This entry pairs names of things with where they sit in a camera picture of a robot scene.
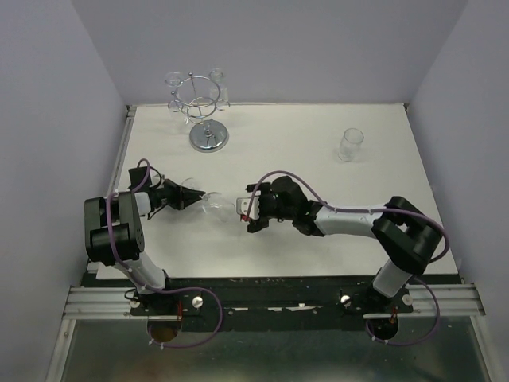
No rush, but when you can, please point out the short textured wine glass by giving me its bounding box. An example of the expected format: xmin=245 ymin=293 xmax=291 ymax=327
xmin=338 ymin=128 xmax=364 ymax=162

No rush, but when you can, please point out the tall stemmed wine glass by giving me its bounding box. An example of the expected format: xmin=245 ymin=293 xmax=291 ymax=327
xmin=187 ymin=191 xmax=236 ymax=224

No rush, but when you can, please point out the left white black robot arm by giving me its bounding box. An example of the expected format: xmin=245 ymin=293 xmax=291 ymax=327
xmin=84 ymin=166 xmax=205 ymax=314

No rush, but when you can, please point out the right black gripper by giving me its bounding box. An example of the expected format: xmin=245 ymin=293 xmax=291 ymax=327
xmin=247 ymin=181 xmax=296 ymax=233

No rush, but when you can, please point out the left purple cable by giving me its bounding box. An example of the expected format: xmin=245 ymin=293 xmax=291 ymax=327
xmin=105 ymin=158 xmax=223 ymax=351

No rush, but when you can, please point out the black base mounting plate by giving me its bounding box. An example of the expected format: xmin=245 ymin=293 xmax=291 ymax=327
xmin=130 ymin=275 xmax=413 ymax=332

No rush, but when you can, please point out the chrome wine glass rack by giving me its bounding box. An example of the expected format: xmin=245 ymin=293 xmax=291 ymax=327
xmin=175 ymin=72 xmax=229 ymax=153

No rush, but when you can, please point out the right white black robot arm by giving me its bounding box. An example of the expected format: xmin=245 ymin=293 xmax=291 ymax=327
xmin=235 ymin=175 xmax=449 ymax=312

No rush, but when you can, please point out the back right textured glass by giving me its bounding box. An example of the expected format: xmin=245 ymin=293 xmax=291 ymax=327
xmin=209 ymin=68 xmax=230 ymax=110

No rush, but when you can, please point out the aluminium rail frame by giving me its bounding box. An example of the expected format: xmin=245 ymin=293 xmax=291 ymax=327
xmin=43 ymin=105 xmax=488 ymax=382

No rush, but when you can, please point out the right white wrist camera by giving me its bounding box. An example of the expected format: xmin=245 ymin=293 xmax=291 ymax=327
xmin=235 ymin=196 xmax=260 ymax=220

